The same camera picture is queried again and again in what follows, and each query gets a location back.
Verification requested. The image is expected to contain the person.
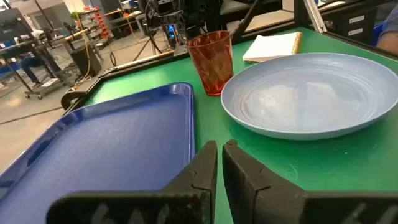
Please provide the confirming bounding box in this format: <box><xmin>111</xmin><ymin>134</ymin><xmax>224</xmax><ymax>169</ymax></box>
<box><xmin>375</xmin><ymin>4</ymin><xmax>398</xmax><ymax>56</ymax></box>
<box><xmin>18</xmin><ymin>55</ymin><xmax>46</xmax><ymax>86</ymax></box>

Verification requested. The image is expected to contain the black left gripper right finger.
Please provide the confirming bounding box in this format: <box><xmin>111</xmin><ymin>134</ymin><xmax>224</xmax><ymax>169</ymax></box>
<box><xmin>221</xmin><ymin>139</ymin><xmax>398</xmax><ymax>224</ymax></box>

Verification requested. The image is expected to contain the black computer monitor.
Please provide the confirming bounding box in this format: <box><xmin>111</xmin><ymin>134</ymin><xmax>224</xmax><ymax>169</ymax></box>
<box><xmin>0</xmin><ymin>8</ymin><xmax>34</xmax><ymax>43</ymax></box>

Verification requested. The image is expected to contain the aluminium frame post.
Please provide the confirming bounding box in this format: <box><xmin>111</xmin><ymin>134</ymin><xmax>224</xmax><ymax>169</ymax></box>
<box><xmin>303</xmin><ymin>0</ymin><xmax>328</xmax><ymax>34</ymax></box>

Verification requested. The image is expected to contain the black box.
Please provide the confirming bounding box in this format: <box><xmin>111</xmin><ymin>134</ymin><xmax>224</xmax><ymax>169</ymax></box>
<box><xmin>70</xmin><ymin>46</ymin><xmax>103</xmax><ymax>77</ymax></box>

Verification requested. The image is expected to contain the orange translucent plastic cup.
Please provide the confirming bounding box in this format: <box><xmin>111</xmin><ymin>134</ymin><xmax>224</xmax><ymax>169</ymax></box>
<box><xmin>185</xmin><ymin>30</ymin><xmax>234</xmax><ymax>97</ymax></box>

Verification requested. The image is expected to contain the black wheeled workbench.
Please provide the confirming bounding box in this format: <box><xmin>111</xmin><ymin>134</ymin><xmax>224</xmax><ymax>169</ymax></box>
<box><xmin>0</xmin><ymin>27</ymin><xmax>94</xmax><ymax>100</ymax></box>

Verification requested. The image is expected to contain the light blue round plate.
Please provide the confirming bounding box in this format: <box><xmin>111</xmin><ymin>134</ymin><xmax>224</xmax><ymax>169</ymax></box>
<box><xmin>220</xmin><ymin>52</ymin><xmax>398</xmax><ymax>141</ymax></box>

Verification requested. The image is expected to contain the black tripod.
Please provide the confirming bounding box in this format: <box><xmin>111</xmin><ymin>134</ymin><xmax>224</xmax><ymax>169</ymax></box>
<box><xmin>133</xmin><ymin>27</ymin><xmax>163</xmax><ymax>62</ymax></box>

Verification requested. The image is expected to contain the blue plastic tray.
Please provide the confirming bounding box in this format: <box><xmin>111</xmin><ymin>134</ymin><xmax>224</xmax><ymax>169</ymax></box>
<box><xmin>0</xmin><ymin>82</ymin><xmax>196</xmax><ymax>224</ymax></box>

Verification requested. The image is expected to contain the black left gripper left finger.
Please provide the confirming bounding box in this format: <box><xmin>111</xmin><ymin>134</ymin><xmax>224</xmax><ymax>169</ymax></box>
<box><xmin>45</xmin><ymin>140</ymin><xmax>218</xmax><ymax>224</ymax></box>

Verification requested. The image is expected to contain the white notepad with gold edge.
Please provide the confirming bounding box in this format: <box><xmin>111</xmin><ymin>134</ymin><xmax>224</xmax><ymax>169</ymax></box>
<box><xmin>242</xmin><ymin>31</ymin><xmax>303</xmax><ymax>63</ymax></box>

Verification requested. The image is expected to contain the shelf with orange bins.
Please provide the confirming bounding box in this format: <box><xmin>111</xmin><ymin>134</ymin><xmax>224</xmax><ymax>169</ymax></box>
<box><xmin>77</xmin><ymin>6</ymin><xmax>111</xmax><ymax>43</ymax></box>

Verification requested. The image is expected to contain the black drawer cabinet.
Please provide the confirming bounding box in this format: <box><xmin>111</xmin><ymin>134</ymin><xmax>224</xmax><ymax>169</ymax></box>
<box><xmin>322</xmin><ymin>6</ymin><xmax>379</xmax><ymax>46</ymax></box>

